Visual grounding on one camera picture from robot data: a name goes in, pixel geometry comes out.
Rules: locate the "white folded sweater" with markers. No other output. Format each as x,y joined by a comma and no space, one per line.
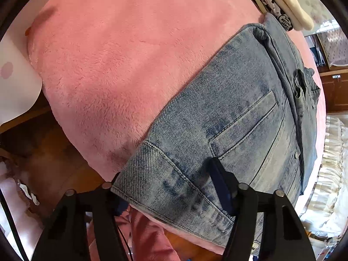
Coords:
288,2

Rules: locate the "person's pink fleece robe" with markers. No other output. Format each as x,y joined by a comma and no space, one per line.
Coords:
148,236

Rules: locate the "floral sliding door wardrobe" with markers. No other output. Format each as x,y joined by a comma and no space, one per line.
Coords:
312,2

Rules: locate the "white lace furniture cover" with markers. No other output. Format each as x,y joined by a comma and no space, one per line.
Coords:
331,168

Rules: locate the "pink fleece bed blanket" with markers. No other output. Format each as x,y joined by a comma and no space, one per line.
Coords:
122,59

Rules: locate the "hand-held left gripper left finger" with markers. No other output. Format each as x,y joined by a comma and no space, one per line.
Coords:
104,198

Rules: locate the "black white patterned garment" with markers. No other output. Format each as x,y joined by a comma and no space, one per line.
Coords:
272,2

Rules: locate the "blue denim jacket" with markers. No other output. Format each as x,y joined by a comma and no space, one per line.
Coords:
217,100

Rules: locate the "wooden door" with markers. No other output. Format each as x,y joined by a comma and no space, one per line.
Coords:
337,95

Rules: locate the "white polka dot sheet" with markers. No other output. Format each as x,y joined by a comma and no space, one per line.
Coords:
16,87

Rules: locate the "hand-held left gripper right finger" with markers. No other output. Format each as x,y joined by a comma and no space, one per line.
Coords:
223,187

